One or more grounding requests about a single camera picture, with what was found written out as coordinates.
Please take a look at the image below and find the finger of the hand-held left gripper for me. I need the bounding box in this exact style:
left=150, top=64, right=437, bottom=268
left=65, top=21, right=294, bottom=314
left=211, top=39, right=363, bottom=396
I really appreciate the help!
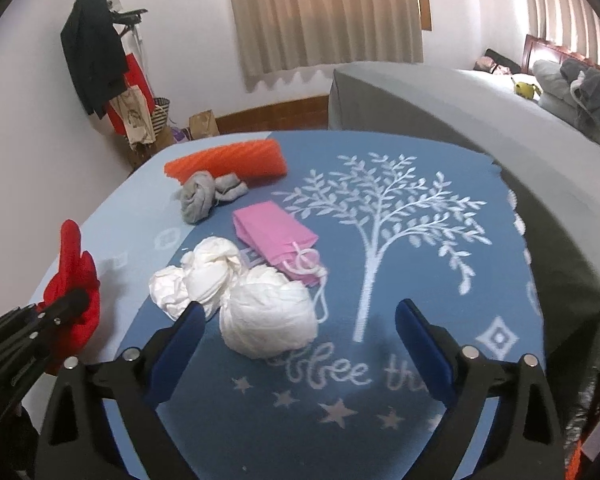
left=0, top=287, right=92, bottom=361

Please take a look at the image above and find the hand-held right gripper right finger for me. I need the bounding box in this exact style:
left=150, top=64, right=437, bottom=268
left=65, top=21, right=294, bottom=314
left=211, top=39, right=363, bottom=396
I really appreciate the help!
left=395, top=298, right=565, bottom=480

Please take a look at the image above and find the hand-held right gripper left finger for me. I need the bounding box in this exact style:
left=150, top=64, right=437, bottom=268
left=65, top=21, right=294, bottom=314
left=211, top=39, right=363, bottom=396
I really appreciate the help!
left=34, top=301, right=207, bottom=480

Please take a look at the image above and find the red cloth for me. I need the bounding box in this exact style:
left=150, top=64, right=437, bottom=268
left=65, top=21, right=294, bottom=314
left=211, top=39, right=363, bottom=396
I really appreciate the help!
left=36, top=219, right=102, bottom=376

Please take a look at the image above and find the large white bag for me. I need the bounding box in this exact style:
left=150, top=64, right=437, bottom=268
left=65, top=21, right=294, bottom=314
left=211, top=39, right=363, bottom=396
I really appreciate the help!
left=219, top=265, right=318, bottom=360

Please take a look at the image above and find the blue tree print tablecloth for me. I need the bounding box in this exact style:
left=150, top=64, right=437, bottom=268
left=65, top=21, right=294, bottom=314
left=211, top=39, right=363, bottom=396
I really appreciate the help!
left=27, top=130, right=548, bottom=480

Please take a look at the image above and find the grey crumpled sock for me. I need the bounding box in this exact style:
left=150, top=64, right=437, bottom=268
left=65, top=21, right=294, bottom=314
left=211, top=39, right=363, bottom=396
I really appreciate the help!
left=172, top=170, right=218, bottom=224
left=214, top=173, right=250, bottom=202

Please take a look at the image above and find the pink paper bag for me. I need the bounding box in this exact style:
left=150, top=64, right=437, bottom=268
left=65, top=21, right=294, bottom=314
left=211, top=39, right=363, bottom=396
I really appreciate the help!
left=231, top=201, right=331, bottom=323

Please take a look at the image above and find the brown cardboard box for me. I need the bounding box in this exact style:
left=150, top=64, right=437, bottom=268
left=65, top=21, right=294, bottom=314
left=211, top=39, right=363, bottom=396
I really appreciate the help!
left=130, top=127, right=176, bottom=171

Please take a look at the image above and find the orange foam net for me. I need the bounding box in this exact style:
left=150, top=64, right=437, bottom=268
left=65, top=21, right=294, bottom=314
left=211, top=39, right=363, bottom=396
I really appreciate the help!
left=164, top=140, right=288, bottom=187

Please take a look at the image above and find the beige tote bag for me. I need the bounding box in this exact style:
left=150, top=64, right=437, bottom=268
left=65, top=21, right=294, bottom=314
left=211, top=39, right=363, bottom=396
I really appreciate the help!
left=111, top=85, right=157, bottom=150

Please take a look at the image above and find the striped bag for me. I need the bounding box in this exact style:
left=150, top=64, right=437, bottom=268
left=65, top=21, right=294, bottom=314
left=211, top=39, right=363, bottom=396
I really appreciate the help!
left=152, top=97, right=172, bottom=133

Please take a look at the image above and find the brown paper bag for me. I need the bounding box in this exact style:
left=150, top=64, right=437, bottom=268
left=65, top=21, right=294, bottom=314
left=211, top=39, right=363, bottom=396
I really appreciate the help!
left=188, top=110, right=221, bottom=140

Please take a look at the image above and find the red shopping bag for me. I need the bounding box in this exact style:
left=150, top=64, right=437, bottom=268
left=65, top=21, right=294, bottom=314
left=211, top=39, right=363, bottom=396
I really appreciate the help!
left=107, top=52, right=156, bottom=135

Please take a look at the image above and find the black coat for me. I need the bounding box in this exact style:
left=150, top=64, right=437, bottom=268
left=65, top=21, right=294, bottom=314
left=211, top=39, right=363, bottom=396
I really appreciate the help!
left=60, top=0, right=128, bottom=120

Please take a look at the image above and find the bed with grey sheet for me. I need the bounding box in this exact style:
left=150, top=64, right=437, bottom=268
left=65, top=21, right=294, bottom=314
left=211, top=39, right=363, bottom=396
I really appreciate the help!
left=327, top=61, right=600, bottom=361

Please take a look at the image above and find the light grey pillow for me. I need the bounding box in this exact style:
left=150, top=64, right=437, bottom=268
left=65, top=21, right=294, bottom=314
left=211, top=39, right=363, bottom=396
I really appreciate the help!
left=539, top=95, right=588, bottom=128
left=532, top=59, right=581, bottom=103

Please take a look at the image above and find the yellow plush toy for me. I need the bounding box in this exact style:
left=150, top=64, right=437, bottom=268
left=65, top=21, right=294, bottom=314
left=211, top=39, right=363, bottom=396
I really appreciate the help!
left=511, top=76, right=542, bottom=98

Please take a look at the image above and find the pink soft item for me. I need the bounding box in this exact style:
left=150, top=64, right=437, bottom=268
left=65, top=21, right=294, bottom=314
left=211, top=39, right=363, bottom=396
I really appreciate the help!
left=474, top=56, right=511, bottom=76

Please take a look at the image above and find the black clothes hanger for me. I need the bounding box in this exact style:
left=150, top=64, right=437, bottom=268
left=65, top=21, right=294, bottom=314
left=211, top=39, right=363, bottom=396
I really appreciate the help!
left=109, top=7, right=148, bottom=28

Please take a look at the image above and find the black bag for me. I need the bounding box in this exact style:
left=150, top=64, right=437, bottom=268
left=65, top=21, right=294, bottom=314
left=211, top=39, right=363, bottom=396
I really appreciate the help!
left=482, top=48, right=523, bottom=75

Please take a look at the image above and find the wide beige curtain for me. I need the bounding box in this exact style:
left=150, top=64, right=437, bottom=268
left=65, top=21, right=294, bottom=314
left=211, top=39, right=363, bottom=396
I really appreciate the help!
left=222, top=0, right=425, bottom=93

